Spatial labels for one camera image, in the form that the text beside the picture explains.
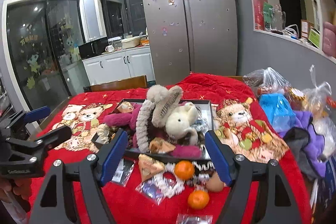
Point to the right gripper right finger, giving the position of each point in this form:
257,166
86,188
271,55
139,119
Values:
275,201

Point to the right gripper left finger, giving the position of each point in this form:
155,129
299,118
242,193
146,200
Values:
55,202

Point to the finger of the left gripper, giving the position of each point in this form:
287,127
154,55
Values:
37,114
44,141

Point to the brown makeup sponge egg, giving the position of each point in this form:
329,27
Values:
214,184

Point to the orange mandarin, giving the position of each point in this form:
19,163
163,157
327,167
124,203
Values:
198,199
184,170

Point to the gold triangular snack packet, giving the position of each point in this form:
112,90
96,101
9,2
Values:
149,167

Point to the white fluffy scrunchie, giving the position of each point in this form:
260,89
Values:
169,187

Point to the fluffy beige hair claw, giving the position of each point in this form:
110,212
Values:
165,100

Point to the left human hand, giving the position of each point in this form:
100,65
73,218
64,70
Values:
22,187

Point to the clear bag with labels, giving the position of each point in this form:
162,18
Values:
123,172

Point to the magenta plush bear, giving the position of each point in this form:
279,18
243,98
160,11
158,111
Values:
146,137

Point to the glass sliding door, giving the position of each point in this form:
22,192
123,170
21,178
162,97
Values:
44,37

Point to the black shallow tray box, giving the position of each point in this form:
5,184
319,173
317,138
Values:
203,124

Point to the badge in clear bag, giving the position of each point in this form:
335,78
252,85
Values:
194,219

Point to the blue plastic bag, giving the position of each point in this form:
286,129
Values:
278,111

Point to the purple cloth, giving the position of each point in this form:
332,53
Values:
306,145

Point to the black microwave oven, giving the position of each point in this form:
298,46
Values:
93,48

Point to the dark plastic bag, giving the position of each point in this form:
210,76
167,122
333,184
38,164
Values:
265,81

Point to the clear plastic food bag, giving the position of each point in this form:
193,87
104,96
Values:
315,101

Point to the white kitchen cabinet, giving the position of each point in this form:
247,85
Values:
120,65

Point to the silver double door refrigerator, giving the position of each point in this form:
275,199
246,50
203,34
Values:
186,36

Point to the white wall shelf unit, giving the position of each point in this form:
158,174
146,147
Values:
309,23

